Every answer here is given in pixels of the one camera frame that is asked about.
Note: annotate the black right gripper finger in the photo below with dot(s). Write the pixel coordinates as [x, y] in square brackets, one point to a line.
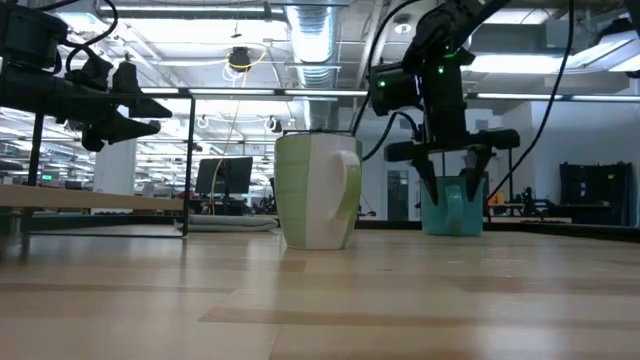
[476, 170]
[427, 172]

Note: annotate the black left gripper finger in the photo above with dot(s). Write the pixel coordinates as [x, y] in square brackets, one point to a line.
[142, 109]
[120, 131]

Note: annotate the teal mug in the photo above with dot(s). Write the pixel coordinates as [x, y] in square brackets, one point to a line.
[452, 220]

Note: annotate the green and white mug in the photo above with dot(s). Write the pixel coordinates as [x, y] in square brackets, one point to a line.
[315, 200]

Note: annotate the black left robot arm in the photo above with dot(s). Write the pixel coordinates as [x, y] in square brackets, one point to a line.
[25, 95]

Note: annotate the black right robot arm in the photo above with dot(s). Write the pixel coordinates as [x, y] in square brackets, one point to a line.
[440, 30]

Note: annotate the light wooden tray board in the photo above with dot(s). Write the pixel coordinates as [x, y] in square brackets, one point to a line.
[100, 197]

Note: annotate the ceiling light strip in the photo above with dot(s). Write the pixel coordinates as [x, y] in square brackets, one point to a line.
[525, 96]
[300, 92]

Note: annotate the dark desktop monitor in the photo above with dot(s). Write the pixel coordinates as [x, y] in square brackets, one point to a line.
[225, 175]

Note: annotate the black equipment cabinet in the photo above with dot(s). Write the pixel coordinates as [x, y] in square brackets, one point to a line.
[595, 192]

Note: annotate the grey folded cloth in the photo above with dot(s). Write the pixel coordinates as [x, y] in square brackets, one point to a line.
[225, 223]

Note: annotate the black ceiling-mounted camera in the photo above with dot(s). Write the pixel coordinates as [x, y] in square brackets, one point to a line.
[240, 57]

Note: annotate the silver ventilation duct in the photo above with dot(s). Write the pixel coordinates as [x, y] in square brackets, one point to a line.
[315, 40]

